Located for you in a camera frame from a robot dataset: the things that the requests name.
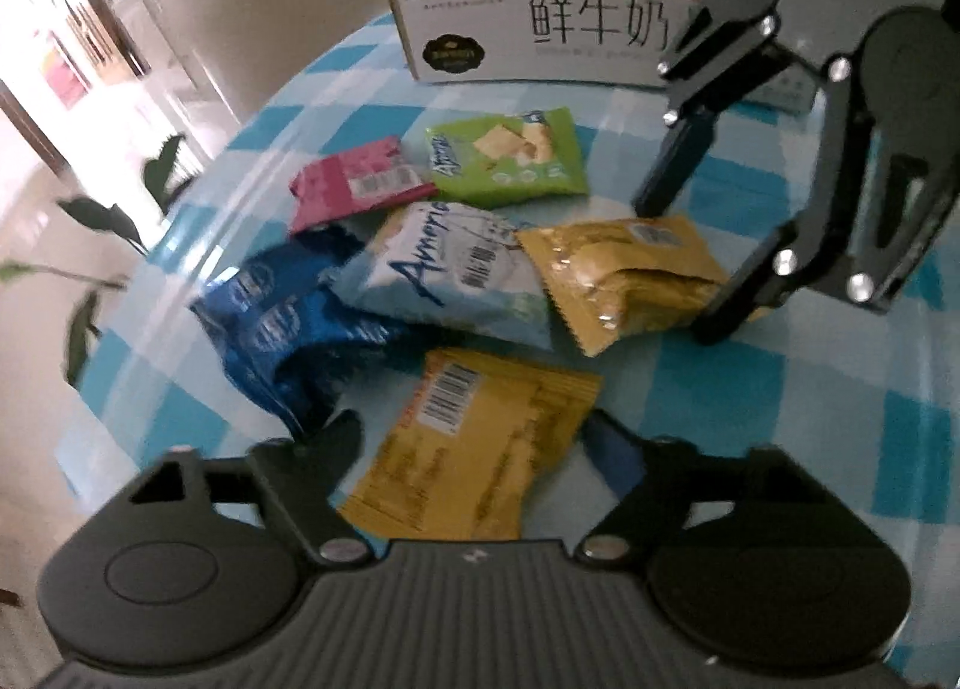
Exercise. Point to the blue checkered tablecloth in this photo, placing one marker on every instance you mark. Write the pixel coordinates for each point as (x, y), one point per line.
(750, 397)

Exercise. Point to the gold clear snack packet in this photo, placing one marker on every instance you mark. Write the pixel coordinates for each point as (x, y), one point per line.
(622, 277)

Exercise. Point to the pink snack packet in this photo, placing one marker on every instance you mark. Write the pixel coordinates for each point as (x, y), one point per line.
(352, 183)

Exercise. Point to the green cracker packet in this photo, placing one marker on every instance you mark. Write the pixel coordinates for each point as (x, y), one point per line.
(510, 157)

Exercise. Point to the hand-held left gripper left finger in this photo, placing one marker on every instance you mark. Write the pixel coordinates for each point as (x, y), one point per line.
(330, 453)

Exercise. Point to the white printed cardboard box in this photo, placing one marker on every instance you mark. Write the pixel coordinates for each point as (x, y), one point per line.
(525, 37)

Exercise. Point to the yellow barcode snack packet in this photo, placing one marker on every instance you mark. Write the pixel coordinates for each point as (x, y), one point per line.
(472, 449)

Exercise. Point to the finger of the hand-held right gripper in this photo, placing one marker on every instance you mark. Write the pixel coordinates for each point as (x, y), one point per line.
(739, 299)
(679, 160)

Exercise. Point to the dark blue foil packet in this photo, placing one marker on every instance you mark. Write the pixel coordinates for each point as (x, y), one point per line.
(292, 329)

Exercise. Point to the light blue snack packet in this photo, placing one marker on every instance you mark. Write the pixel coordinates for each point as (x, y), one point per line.
(457, 269)

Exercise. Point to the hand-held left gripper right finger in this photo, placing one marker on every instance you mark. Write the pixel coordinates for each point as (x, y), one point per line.
(616, 450)

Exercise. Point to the green leafy potted plant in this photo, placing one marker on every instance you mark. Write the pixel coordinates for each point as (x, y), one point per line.
(112, 224)

